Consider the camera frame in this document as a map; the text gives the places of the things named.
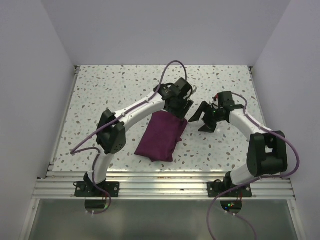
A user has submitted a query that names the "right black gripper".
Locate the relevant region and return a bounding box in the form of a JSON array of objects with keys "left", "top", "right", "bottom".
[{"left": 188, "top": 101, "right": 225, "bottom": 133}]

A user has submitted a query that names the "purple cloth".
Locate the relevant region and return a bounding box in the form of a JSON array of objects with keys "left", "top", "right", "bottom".
[{"left": 134, "top": 111, "right": 188, "bottom": 163}]

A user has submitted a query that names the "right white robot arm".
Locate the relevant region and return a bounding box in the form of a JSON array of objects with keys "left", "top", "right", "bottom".
[{"left": 189, "top": 101, "right": 288, "bottom": 197}]

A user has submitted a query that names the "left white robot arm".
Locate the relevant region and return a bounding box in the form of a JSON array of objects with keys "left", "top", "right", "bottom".
[{"left": 86, "top": 92, "right": 194, "bottom": 197}]

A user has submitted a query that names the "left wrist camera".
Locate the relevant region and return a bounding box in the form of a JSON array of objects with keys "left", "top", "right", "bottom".
[{"left": 173, "top": 78, "right": 197, "bottom": 99}]

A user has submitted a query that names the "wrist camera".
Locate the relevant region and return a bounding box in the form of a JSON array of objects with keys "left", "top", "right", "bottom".
[
  {"left": 212, "top": 91, "right": 235, "bottom": 108},
  {"left": 173, "top": 78, "right": 197, "bottom": 99}
]

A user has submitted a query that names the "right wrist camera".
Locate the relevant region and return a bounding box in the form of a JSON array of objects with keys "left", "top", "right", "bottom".
[{"left": 212, "top": 91, "right": 235, "bottom": 108}]

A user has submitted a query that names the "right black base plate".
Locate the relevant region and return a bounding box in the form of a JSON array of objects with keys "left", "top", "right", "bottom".
[{"left": 206, "top": 180, "right": 253, "bottom": 198}]

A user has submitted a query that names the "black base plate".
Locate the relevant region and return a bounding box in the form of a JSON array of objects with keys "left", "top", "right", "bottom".
[
  {"left": 206, "top": 180, "right": 253, "bottom": 198},
  {"left": 73, "top": 181, "right": 120, "bottom": 198}
]

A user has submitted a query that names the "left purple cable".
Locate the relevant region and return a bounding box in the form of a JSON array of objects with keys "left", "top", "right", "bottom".
[{"left": 70, "top": 60, "right": 189, "bottom": 216}]

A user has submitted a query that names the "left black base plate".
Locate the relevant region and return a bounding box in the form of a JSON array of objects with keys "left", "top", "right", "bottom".
[{"left": 73, "top": 181, "right": 120, "bottom": 198}]

